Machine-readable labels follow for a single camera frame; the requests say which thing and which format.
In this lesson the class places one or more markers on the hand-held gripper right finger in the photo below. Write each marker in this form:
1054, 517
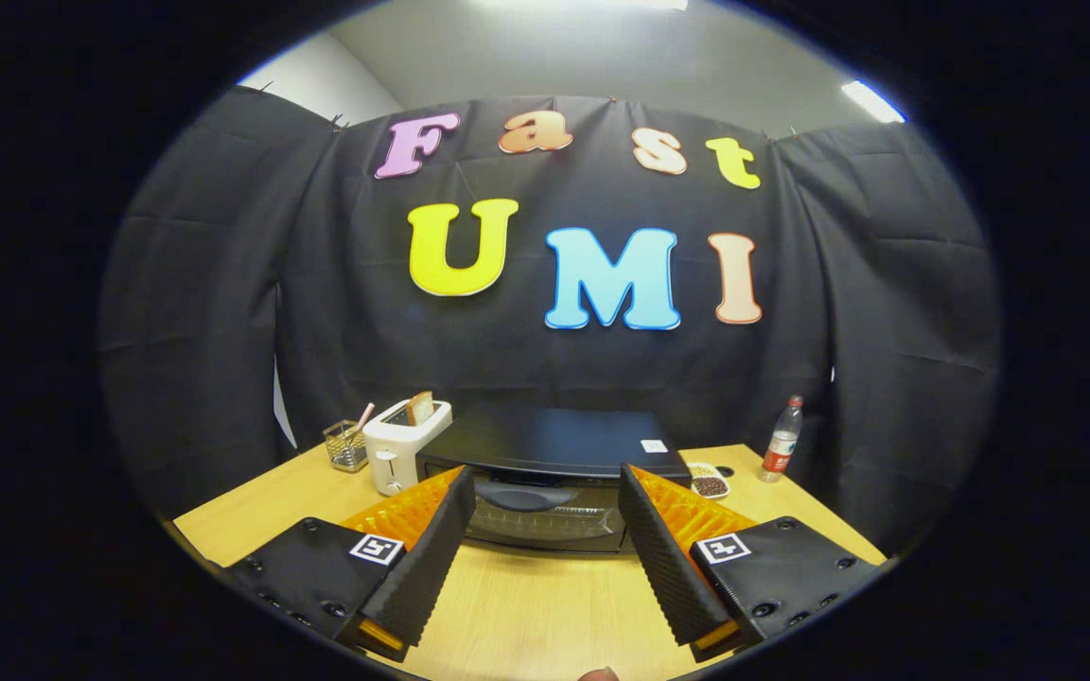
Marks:
663, 567

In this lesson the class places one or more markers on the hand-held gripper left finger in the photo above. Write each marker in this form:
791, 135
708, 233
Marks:
427, 563

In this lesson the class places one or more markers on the black toaster oven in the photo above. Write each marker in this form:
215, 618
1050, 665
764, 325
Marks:
554, 440

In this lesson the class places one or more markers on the white pop-up toaster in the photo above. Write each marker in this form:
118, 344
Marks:
394, 459

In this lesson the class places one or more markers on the white divided dish with beans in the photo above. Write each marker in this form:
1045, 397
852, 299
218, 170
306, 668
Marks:
709, 485

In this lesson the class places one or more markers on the bread slice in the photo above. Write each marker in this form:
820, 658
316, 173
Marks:
420, 409

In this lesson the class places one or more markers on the pink pen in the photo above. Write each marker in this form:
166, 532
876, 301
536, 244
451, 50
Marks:
364, 418

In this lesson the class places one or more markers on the plastic bottle with red label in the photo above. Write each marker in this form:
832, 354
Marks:
780, 449

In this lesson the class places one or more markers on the small ceiling light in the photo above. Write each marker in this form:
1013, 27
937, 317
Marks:
871, 100

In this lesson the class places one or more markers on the large ceiling light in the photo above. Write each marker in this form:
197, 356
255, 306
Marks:
583, 4

